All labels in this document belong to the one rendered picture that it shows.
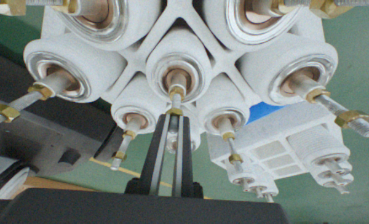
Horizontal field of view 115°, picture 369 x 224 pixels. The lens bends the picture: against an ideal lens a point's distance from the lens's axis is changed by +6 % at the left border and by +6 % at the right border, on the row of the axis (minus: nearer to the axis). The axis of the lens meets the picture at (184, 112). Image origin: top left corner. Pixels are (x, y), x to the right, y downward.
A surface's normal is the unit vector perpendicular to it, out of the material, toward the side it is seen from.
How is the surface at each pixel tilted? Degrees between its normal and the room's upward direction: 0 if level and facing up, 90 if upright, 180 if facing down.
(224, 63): 0
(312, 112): 90
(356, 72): 0
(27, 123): 0
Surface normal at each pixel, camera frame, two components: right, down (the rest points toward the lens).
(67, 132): 0.50, 0.11
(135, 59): -0.02, 0.67
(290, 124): -0.70, -0.54
